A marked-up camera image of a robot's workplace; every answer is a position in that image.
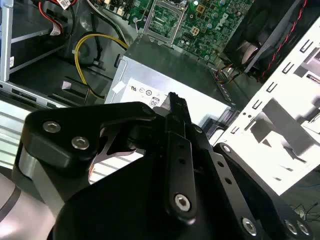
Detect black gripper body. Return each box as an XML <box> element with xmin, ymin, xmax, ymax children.
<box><xmin>53</xmin><ymin>149</ymin><xmax>261</xmax><ymax>240</ymax></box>

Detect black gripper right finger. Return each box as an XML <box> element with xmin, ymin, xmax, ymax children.
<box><xmin>191</xmin><ymin>124</ymin><xmax>315</xmax><ymax>240</ymax></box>

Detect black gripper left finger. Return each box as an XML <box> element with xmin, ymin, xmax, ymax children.
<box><xmin>14</xmin><ymin>91</ymin><xmax>198</xmax><ymax>224</ymax></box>

